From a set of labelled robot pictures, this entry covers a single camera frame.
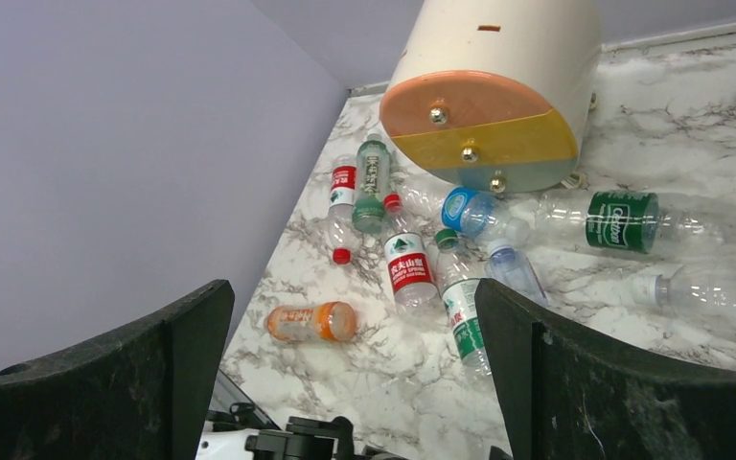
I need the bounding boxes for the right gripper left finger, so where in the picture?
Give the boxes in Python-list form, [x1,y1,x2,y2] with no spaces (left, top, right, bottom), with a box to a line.
[0,280,235,459]

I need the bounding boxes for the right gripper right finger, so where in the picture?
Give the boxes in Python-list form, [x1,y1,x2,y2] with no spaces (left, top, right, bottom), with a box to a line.
[474,279,736,459]

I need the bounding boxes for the clear unlabelled bottle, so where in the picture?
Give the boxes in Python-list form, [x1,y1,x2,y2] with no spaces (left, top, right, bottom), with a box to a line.
[629,261,736,331]

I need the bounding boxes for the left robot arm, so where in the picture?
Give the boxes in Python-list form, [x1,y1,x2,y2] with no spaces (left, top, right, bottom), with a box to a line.
[195,372,400,460]

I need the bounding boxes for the clear blue tinted bottle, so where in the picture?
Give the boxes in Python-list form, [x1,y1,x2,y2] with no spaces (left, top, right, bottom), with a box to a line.
[485,239,548,307]

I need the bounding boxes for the green label Nongfu bottle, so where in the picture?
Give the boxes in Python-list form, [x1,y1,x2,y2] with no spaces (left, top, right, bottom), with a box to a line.
[435,228,491,380]

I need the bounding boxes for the dark green label bottle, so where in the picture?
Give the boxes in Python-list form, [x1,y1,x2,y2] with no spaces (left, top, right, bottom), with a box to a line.
[534,189,736,259]

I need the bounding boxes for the red label Nongfu bottle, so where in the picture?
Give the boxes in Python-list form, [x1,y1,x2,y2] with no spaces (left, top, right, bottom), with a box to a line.
[382,193,438,315]

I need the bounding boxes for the orange label bottle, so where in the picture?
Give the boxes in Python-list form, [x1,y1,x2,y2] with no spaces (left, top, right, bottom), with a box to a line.
[264,301,357,342]

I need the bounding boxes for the blue label clear bottle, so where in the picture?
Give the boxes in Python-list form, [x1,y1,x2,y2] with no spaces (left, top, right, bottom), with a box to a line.
[400,180,532,247]

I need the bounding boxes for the small red label bottle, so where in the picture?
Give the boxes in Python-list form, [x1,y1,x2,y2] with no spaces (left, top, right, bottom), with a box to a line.
[327,154,359,265]

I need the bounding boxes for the green tea bottle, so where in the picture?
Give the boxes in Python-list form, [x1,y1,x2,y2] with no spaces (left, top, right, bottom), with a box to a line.
[352,133,391,235]

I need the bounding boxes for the cream round drawer cabinet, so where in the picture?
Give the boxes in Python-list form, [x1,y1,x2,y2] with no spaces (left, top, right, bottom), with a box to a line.
[379,0,603,193]

